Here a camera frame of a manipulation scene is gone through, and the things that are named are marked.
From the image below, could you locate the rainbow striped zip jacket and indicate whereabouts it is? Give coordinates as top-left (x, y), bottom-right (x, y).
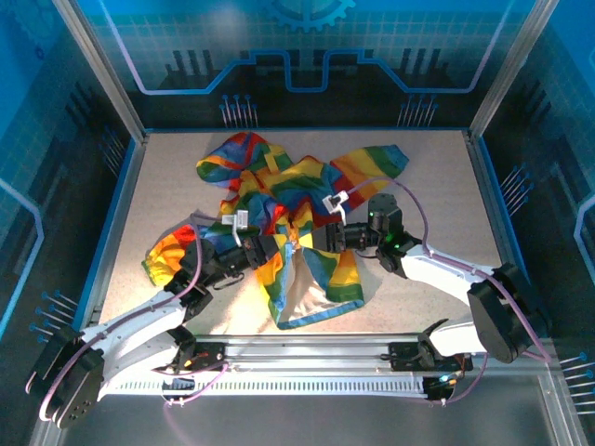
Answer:
top-left (140, 131), bottom-right (410, 331)

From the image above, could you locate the small black electronics board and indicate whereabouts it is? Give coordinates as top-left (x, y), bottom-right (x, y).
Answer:
top-left (425, 371), bottom-right (461, 403)

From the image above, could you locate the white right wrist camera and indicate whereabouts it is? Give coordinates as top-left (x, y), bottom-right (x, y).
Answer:
top-left (321, 190), bottom-right (350, 223)

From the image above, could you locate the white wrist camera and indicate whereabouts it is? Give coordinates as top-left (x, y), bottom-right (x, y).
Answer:
top-left (321, 190), bottom-right (350, 223)
top-left (220, 209), bottom-right (250, 245)

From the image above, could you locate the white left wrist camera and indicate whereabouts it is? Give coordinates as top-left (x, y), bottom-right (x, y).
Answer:
top-left (220, 209), bottom-right (250, 245)

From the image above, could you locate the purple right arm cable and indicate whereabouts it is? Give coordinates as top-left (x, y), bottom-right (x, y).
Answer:
top-left (343, 176), bottom-right (554, 405)

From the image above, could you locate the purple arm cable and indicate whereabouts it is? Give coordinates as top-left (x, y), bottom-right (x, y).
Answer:
top-left (25, 208), bottom-right (233, 422)
top-left (343, 176), bottom-right (554, 405)

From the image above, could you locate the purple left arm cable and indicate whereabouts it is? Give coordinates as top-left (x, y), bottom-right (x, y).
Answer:
top-left (25, 208), bottom-right (233, 422)

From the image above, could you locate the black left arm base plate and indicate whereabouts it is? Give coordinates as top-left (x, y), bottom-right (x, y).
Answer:
top-left (171, 341), bottom-right (232, 373)

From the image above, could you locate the aluminium frame cross rail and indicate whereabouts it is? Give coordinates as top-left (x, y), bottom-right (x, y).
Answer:
top-left (92, 334), bottom-right (559, 374)

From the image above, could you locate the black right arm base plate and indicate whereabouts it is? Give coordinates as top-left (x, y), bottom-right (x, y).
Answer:
top-left (389, 341), bottom-right (474, 373)

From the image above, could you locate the white slotted cable duct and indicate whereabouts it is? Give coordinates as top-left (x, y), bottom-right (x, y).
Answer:
top-left (104, 375), bottom-right (430, 397)

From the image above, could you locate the aluminium frame post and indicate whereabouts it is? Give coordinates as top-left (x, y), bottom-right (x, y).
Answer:
top-left (51, 0), bottom-right (151, 143)
top-left (467, 0), bottom-right (562, 143)

